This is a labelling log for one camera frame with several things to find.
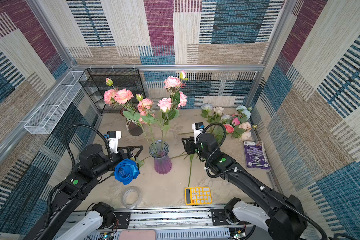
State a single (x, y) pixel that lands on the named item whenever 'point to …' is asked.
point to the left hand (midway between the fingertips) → (138, 146)
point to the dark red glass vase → (134, 128)
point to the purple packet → (255, 156)
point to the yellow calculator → (198, 195)
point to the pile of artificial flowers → (237, 124)
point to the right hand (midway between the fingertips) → (185, 141)
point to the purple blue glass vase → (159, 150)
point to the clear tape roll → (123, 196)
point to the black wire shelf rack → (95, 81)
